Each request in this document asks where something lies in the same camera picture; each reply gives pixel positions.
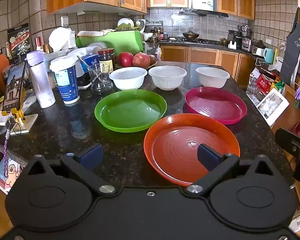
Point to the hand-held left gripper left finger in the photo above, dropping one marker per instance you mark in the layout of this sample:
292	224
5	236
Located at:
91	157

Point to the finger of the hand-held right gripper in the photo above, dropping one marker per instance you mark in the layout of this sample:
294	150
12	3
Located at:
292	141

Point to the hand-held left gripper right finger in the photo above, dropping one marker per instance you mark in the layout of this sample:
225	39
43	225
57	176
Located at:
208	157

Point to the orange-red plastic plate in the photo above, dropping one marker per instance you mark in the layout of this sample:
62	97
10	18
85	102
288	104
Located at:
175	142

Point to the magenta plastic plate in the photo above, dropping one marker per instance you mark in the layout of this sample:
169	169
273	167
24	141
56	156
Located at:
215	105

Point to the green plastic plate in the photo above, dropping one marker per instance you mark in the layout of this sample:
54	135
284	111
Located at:
130	110

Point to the white plastic bowl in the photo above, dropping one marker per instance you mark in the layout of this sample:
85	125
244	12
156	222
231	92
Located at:
212	77
167	77
127	78

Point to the white box with window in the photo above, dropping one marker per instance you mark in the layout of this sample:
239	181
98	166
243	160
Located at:
272	106

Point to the red snack packets bag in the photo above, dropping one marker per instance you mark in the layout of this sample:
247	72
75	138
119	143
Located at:
262	82

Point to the white stand base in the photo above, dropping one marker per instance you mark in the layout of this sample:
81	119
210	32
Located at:
30	122

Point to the blue paper cup white lid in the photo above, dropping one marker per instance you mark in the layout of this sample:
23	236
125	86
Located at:
66	82

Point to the cartoon printed card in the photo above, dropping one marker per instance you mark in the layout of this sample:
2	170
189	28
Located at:
11	172

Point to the yellow phone stand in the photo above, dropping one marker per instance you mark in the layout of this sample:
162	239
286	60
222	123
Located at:
17	115

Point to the dark apron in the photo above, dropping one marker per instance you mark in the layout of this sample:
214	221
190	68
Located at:
292	55

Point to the mint green mug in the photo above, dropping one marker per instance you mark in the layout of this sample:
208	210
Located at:
269	55

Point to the metal spoon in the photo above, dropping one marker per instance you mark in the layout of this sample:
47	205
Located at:
90	68

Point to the lavender water bottle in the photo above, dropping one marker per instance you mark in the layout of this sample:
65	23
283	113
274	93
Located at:
40	80

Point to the blue tissue pack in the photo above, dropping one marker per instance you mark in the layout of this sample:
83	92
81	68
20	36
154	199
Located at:
88	61

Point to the dark sauce jar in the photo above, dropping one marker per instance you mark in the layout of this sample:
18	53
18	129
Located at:
106	60

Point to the wooden base cabinets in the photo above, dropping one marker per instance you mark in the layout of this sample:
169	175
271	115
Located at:
202	56

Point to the dark red apple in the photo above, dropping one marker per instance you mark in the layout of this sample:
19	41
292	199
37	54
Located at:
125	59

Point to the smartphone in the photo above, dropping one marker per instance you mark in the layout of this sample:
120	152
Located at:
13	87

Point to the pale yellow fruit tray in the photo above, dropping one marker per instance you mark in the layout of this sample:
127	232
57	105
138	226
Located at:
150	67

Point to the streaked red apple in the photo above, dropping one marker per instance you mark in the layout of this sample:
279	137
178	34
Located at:
141	60

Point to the white dishes stack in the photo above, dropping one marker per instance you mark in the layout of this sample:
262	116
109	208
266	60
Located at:
96	47

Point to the brown kiwi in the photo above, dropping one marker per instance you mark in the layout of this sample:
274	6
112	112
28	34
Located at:
152	59

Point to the green cutting board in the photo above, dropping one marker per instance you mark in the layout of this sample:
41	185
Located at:
115	43

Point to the white cloth bundle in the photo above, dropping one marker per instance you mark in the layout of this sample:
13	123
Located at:
61	38

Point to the dark wok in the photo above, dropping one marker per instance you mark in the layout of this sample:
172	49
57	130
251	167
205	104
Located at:
190	35

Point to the cream cloth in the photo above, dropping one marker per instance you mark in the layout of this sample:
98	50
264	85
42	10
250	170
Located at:
95	33

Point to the orange bottle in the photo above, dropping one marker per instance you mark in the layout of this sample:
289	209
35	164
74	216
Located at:
2	70

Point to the red bottle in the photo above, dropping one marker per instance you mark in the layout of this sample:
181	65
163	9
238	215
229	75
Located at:
38	43

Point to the black tea package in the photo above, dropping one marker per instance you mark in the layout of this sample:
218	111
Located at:
18	41

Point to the range hood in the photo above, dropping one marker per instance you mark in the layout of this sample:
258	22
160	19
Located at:
202	12

